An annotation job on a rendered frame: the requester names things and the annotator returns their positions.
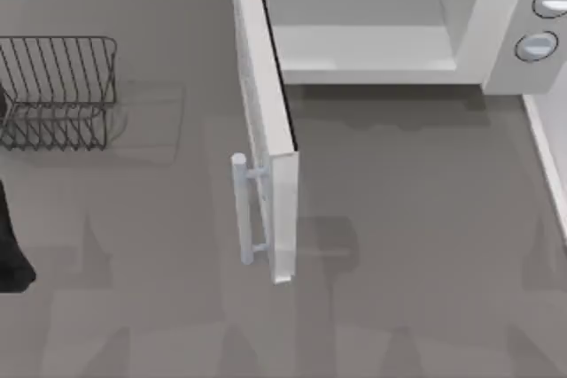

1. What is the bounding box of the white microwave door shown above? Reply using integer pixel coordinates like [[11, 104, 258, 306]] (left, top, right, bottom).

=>
[[229, 0, 300, 286]]

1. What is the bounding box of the pale microwave oven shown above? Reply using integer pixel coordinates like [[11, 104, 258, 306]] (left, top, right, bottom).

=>
[[252, 0, 567, 96]]

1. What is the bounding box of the grey microwave knob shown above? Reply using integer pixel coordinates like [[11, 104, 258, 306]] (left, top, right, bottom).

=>
[[531, 0, 567, 19], [514, 30, 559, 63]]

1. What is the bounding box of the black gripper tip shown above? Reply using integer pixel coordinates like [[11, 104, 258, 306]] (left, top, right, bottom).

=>
[[0, 85, 37, 294]]

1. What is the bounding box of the pale grey door handle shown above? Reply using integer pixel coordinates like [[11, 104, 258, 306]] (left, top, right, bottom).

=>
[[229, 152, 271, 266]]

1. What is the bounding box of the dark wire basket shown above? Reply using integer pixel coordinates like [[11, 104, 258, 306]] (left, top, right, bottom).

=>
[[0, 35, 119, 152]]

